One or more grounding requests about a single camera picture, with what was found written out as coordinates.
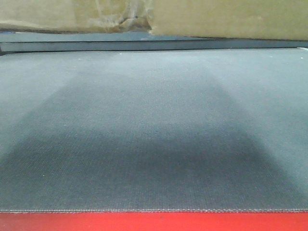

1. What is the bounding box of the brown cardboard carton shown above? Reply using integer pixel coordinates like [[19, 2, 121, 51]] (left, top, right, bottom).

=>
[[0, 0, 308, 40]]

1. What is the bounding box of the grey conveyor belt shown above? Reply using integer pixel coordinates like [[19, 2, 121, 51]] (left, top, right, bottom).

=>
[[0, 48, 308, 212]]

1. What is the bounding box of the red conveyor edge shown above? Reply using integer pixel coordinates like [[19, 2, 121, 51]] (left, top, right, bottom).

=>
[[0, 212, 308, 231]]

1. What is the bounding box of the black metal conveyor frame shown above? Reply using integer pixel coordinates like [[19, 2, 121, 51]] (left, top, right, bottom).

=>
[[0, 31, 308, 53]]

